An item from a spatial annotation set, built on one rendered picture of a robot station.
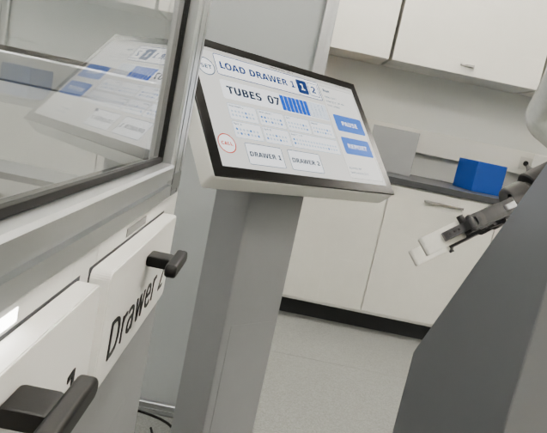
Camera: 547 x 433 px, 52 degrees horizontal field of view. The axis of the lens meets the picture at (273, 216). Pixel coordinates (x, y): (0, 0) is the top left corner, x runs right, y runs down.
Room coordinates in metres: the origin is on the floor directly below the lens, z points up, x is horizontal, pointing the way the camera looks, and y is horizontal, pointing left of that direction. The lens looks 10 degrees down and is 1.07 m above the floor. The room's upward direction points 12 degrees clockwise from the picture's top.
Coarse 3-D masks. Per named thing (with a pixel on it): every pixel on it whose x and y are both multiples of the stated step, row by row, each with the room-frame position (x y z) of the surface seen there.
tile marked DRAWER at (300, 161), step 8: (288, 152) 1.13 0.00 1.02; (296, 152) 1.15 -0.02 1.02; (304, 152) 1.17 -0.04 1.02; (296, 160) 1.13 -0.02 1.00; (304, 160) 1.15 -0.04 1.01; (312, 160) 1.17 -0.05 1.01; (320, 160) 1.19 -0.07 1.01; (296, 168) 1.12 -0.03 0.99; (304, 168) 1.14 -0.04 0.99; (312, 168) 1.15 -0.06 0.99; (320, 168) 1.17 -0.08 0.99
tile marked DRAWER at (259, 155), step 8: (248, 144) 1.06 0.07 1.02; (256, 144) 1.08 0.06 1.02; (248, 152) 1.05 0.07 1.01; (256, 152) 1.06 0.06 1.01; (264, 152) 1.08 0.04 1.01; (272, 152) 1.10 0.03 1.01; (280, 152) 1.11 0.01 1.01; (256, 160) 1.05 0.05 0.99; (264, 160) 1.07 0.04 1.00; (272, 160) 1.08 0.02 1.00; (280, 160) 1.10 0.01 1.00
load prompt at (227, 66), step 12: (216, 60) 1.13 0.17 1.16; (228, 60) 1.16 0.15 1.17; (240, 60) 1.19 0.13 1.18; (228, 72) 1.14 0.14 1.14; (240, 72) 1.17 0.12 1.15; (252, 72) 1.19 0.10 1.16; (264, 72) 1.22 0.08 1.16; (276, 72) 1.25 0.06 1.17; (264, 84) 1.20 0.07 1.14; (276, 84) 1.23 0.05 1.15; (288, 84) 1.26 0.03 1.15; (300, 84) 1.29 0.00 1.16; (312, 84) 1.33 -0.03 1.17; (312, 96) 1.30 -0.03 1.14
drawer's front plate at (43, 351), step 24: (72, 288) 0.39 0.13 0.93; (96, 288) 0.40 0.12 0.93; (48, 312) 0.34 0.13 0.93; (72, 312) 0.35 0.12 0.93; (96, 312) 0.41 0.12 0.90; (24, 336) 0.30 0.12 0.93; (48, 336) 0.31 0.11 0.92; (72, 336) 0.36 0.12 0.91; (0, 360) 0.27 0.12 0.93; (24, 360) 0.28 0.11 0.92; (48, 360) 0.32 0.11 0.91; (72, 360) 0.37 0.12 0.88; (0, 384) 0.26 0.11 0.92; (24, 384) 0.29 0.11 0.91; (48, 384) 0.33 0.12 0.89; (0, 432) 0.26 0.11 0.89
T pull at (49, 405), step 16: (80, 384) 0.29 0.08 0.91; (96, 384) 0.30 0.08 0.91; (16, 400) 0.26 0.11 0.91; (32, 400) 0.27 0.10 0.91; (48, 400) 0.27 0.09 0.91; (64, 400) 0.27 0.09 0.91; (80, 400) 0.27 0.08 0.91; (0, 416) 0.25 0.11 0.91; (16, 416) 0.25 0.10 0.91; (32, 416) 0.25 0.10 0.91; (48, 416) 0.25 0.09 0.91; (64, 416) 0.26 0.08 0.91; (80, 416) 0.27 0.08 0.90; (32, 432) 0.25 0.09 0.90; (48, 432) 0.24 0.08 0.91; (64, 432) 0.25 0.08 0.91
